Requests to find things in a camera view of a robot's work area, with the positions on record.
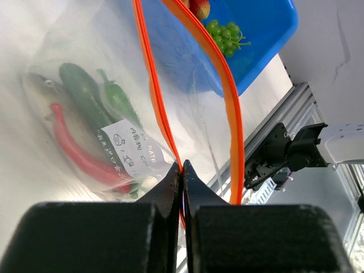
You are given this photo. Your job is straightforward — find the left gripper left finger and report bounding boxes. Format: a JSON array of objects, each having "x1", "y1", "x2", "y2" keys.
[{"x1": 1, "y1": 164, "x2": 181, "y2": 272}]

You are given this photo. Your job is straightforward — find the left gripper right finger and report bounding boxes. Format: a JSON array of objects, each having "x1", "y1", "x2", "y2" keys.
[{"x1": 183, "y1": 160, "x2": 353, "y2": 272}]

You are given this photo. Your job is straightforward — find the green chili pepper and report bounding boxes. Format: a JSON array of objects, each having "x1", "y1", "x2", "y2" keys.
[{"x1": 96, "y1": 69, "x2": 142, "y2": 127}]

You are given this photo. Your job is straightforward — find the clear zip bag orange zipper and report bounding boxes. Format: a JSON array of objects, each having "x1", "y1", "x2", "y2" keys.
[{"x1": 22, "y1": 1, "x2": 245, "y2": 205}]

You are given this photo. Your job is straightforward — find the green cucumber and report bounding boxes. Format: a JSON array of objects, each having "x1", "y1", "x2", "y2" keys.
[{"x1": 59, "y1": 63, "x2": 117, "y2": 130}]

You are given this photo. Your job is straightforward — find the green grape bunch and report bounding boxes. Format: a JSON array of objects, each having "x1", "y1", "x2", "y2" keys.
[{"x1": 205, "y1": 19, "x2": 251, "y2": 58}]

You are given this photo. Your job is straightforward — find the red orange mango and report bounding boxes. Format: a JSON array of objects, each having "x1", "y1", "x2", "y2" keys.
[{"x1": 182, "y1": 0, "x2": 210, "y2": 20}]

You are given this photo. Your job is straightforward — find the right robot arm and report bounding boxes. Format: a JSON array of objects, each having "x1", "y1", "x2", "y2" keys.
[{"x1": 284, "y1": 122, "x2": 363, "y2": 172}]

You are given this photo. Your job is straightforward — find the blue plastic bin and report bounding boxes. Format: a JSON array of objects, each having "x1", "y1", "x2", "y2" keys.
[{"x1": 142, "y1": 0, "x2": 298, "y2": 96}]

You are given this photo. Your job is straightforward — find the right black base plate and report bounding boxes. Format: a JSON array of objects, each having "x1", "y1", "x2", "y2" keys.
[{"x1": 244, "y1": 122, "x2": 292, "y2": 189}]

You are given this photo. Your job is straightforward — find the aluminium mounting rail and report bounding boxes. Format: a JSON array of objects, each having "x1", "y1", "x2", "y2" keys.
[{"x1": 204, "y1": 82, "x2": 322, "y2": 205}]

